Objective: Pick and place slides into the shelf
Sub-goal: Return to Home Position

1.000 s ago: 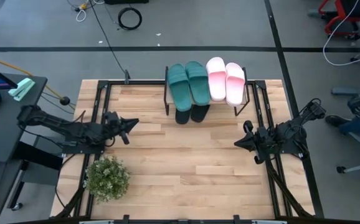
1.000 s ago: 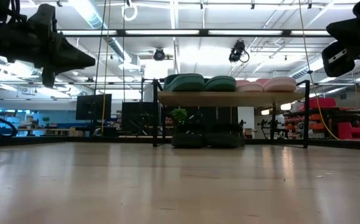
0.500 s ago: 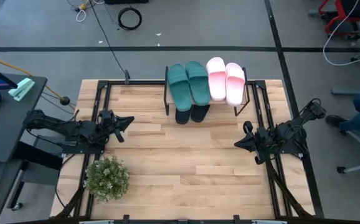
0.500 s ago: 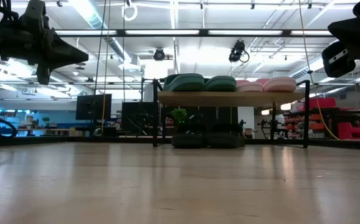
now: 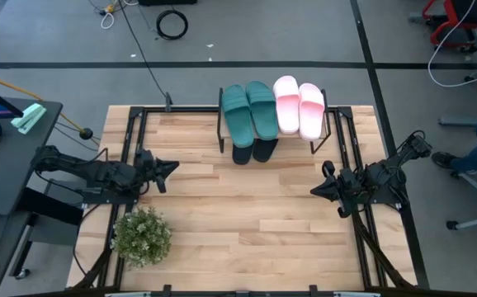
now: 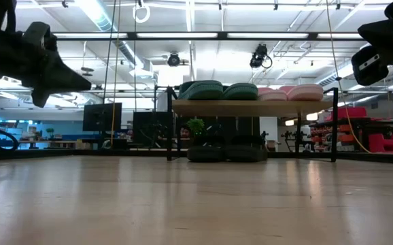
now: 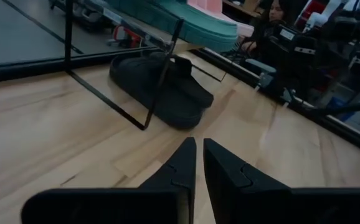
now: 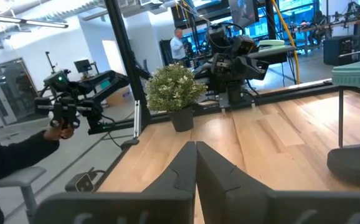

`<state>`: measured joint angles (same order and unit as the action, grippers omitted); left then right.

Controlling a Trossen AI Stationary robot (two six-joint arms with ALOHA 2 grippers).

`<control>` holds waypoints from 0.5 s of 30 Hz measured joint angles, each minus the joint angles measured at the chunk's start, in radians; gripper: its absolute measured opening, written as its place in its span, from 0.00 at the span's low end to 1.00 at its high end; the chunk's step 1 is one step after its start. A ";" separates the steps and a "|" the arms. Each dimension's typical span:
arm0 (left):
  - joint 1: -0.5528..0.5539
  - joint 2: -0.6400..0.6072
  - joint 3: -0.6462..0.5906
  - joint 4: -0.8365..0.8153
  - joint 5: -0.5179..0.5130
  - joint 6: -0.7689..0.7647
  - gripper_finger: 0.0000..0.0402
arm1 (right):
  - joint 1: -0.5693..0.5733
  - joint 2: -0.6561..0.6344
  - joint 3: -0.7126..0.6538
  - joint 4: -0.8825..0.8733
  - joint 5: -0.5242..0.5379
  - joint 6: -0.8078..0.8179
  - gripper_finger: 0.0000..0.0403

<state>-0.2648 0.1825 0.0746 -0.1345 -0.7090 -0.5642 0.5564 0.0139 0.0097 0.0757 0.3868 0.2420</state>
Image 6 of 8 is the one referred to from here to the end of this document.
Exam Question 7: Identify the small green potted plant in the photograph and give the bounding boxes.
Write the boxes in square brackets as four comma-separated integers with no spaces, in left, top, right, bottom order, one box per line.
[186,118,206,137]

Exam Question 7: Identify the white cable loop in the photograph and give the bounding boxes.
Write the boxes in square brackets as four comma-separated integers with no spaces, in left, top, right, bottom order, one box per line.
[132,0,152,25]

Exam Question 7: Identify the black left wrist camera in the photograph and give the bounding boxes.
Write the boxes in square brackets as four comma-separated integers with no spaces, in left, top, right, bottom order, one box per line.
[22,21,59,52]

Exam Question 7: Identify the black partition panel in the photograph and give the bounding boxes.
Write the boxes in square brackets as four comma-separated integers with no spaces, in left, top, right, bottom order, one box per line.
[132,110,171,149]

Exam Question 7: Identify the dark green rubber slide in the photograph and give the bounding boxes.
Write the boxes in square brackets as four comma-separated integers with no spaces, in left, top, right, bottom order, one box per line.
[186,135,227,163]
[224,135,269,163]

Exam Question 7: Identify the black overhead frame bar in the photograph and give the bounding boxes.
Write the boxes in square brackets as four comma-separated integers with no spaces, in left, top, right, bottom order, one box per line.
[52,31,366,42]

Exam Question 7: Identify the black computer monitor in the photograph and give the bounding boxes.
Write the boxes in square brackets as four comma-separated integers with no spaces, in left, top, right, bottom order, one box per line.
[82,102,123,133]

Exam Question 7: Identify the wooden shelf with black frame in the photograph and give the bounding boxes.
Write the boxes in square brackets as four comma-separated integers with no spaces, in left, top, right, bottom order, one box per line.
[165,85,339,163]

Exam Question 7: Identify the red storage bin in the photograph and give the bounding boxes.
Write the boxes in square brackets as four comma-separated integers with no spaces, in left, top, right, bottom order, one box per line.
[330,106,368,120]

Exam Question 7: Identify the red plastic crate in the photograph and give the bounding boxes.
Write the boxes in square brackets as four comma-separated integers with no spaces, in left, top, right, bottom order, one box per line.
[368,133,393,154]

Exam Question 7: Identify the black workbench with orange bins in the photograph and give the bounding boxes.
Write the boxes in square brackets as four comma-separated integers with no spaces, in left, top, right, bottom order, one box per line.
[309,117,393,152]

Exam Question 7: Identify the black ceiling camera with cable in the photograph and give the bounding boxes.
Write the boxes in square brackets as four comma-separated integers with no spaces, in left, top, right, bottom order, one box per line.
[249,43,273,69]

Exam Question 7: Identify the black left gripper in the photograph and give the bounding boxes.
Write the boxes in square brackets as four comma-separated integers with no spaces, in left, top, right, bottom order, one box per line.
[0,31,92,109]

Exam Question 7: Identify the round black overhead camera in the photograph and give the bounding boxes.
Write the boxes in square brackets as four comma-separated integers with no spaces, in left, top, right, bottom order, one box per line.
[167,52,182,67]

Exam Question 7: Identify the teal rubber slide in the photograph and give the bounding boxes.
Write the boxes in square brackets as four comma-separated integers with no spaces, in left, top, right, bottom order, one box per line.
[177,80,224,101]
[222,82,260,101]

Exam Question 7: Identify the yellow hanging rope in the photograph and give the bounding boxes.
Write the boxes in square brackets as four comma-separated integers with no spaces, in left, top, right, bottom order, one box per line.
[109,0,122,148]

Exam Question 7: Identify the yellow hanging cable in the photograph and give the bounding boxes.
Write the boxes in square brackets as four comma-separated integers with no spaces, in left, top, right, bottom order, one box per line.
[324,0,373,154]

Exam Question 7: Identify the black hanging rope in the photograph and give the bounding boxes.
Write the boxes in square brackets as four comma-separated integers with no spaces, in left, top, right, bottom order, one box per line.
[102,0,117,105]

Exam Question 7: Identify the pink rubber slide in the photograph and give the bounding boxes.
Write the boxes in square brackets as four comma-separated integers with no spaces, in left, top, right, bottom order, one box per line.
[279,83,324,102]
[257,86,288,101]

